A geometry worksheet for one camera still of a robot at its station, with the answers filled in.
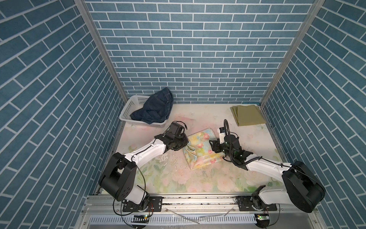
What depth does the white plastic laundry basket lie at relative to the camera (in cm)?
99

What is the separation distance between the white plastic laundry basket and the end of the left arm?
0.26 m

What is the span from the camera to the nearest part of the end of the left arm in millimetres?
641
